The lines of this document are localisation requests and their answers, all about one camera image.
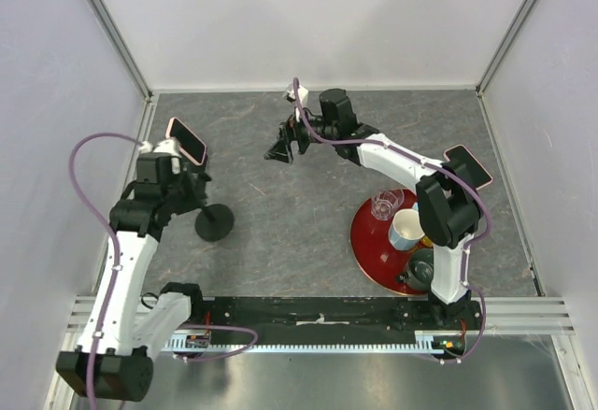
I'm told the slotted cable duct rail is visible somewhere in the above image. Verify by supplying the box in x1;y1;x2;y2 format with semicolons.
162;331;465;356

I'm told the aluminium frame front rail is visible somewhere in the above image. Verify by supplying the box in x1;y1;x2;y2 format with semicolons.
66;295;575;335

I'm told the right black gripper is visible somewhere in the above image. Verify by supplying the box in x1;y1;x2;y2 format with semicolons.
264;104;337;165

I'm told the light blue white mug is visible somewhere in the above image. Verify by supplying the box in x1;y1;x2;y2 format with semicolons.
388;208;424;251

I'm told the yellow cup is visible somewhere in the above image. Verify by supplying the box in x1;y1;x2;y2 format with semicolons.
420;236;434;247

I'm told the pink case smartphone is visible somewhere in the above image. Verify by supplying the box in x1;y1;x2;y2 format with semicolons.
443;144;493;191
165;117;207;166

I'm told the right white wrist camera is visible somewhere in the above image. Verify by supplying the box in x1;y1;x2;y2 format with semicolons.
283;84;309;121

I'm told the red round tray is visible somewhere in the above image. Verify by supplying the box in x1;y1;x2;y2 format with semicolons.
349;189;431;295

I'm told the black round base phone holder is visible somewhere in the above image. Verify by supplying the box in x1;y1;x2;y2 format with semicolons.
194;172;235;242

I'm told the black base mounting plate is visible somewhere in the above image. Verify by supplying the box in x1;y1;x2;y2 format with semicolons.
198;296;482;343

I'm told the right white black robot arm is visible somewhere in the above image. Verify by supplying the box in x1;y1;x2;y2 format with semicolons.
264;80;491;330

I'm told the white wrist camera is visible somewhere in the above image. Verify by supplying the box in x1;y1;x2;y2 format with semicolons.
138;137;181;175
283;84;309;121

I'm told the aluminium corner post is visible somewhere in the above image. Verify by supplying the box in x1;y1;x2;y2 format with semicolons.
87;0;153;101
476;0;539;98

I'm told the left aluminium corner post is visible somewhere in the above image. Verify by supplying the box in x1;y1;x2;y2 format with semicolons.
87;0;153;101

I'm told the black folding phone stand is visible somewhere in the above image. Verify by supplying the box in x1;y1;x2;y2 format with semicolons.
184;161;206;177

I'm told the right aluminium corner post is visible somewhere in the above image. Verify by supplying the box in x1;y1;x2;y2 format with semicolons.
476;0;539;98

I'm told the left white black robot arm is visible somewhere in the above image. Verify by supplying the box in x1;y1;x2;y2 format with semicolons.
56;152;209;407

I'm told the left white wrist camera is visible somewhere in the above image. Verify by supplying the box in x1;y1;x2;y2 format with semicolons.
138;137;181;175

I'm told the clear glass cup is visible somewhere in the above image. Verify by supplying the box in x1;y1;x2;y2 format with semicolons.
371;189;405;221

